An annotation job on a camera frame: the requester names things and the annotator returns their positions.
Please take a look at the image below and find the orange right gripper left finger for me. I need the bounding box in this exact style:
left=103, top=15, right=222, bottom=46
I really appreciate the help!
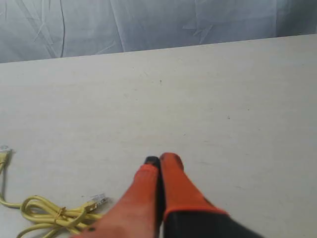
left=74, top=156, right=160, bottom=238

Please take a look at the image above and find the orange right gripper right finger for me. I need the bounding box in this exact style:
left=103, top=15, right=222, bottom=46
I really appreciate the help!
left=160, top=153, right=260, bottom=238

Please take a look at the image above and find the yellow ethernet cable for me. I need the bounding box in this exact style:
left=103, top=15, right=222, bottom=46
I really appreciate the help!
left=0, top=145, right=109, bottom=238

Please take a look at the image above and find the white backdrop curtain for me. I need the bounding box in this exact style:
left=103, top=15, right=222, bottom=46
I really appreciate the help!
left=0, top=0, right=317, bottom=63

